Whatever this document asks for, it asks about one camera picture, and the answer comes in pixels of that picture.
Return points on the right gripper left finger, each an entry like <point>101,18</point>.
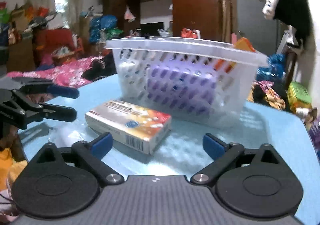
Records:
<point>89,157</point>

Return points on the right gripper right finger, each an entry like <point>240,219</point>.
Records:
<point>224,157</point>

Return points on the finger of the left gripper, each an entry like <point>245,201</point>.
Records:
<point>52,88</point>
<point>49,111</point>

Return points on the orange white medicine box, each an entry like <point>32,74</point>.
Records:
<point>134,126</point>

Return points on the purple tissue pack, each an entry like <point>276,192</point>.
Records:
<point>181,89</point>

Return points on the orange cap bottle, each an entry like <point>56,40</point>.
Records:
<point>238,54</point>

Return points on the white pill bottle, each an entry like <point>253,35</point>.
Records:
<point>125,70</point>

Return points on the person hand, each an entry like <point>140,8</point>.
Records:
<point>41,98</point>

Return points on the pink floral bedding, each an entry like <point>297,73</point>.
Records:
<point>67,75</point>

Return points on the clear plastic basket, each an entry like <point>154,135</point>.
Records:
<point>231,89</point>

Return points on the green box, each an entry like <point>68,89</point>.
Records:
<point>298,94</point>

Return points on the blue plastic bag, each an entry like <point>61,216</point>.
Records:
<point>275,71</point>

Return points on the red white hanging bag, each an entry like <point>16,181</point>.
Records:
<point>188,33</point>

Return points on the grey door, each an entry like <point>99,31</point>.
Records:
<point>263,34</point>

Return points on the red brown wardrobe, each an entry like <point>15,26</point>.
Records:
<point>175,2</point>

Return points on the white black hanging jacket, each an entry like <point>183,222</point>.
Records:
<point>295,14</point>

